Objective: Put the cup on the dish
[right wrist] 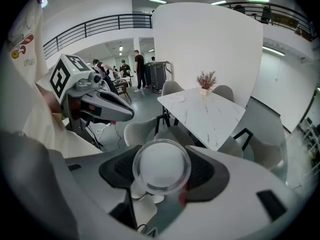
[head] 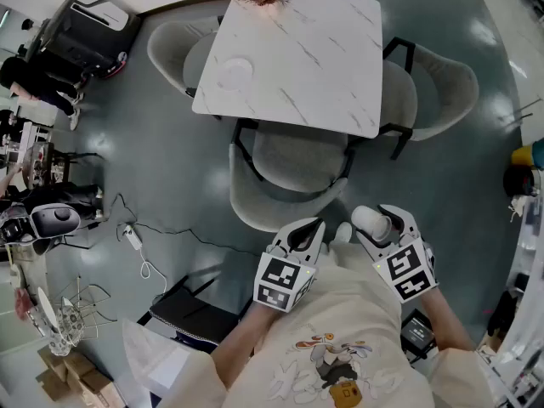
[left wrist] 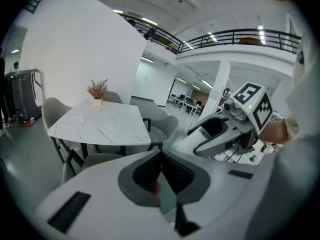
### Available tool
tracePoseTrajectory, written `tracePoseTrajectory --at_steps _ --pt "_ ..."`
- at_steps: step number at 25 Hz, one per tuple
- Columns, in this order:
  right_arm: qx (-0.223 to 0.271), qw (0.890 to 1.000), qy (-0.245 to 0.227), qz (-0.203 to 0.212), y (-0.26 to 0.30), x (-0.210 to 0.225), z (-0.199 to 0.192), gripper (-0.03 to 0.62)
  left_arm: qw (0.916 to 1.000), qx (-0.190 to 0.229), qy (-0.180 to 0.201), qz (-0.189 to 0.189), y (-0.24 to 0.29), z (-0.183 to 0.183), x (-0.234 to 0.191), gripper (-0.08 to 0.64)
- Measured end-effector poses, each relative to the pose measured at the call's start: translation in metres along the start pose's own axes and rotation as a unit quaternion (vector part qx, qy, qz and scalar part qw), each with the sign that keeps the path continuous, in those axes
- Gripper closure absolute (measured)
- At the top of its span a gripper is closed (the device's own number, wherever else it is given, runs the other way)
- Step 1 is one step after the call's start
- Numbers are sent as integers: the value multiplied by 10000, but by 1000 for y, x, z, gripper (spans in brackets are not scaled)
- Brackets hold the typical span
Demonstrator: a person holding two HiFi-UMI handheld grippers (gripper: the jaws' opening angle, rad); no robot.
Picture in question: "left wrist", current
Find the grey wheeled machine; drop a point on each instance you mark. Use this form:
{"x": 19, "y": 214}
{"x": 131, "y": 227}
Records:
{"x": 27, "y": 94}

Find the person's right forearm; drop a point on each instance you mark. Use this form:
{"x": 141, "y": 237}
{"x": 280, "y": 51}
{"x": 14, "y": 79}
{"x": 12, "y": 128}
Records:
{"x": 272, "y": 132}

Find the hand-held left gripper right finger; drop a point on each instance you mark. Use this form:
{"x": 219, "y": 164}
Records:
{"x": 225, "y": 194}

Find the white ceramic plate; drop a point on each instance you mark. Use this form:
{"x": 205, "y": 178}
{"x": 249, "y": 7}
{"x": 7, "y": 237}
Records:
{"x": 75, "y": 121}

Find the grey upholstered chair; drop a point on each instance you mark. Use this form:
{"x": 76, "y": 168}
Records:
{"x": 112, "y": 97}
{"x": 53, "y": 111}
{"x": 100, "y": 159}
{"x": 165, "y": 126}

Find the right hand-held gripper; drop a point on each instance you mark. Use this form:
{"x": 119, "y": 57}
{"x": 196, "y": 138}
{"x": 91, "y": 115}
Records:
{"x": 252, "y": 101}

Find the black metal railing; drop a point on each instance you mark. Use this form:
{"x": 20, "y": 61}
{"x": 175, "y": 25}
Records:
{"x": 35, "y": 1}
{"x": 250, "y": 30}

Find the row of office desks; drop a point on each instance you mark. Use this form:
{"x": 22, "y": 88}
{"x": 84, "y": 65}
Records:
{"x": 186, "y": 104}

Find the white marble table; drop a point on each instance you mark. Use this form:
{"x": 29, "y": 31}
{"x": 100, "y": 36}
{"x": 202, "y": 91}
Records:
{"x": 107, "y": 126}

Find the reddish potted plant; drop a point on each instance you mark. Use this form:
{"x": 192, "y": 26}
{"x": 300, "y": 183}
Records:
{"x": 97, "y": 90}

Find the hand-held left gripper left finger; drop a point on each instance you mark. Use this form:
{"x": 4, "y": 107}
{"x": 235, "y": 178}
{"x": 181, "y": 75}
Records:
{"x": 100, "y": 199}

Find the person's white shirt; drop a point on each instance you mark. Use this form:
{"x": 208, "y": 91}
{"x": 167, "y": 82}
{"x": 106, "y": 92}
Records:
{"x": 300, "y": 184}

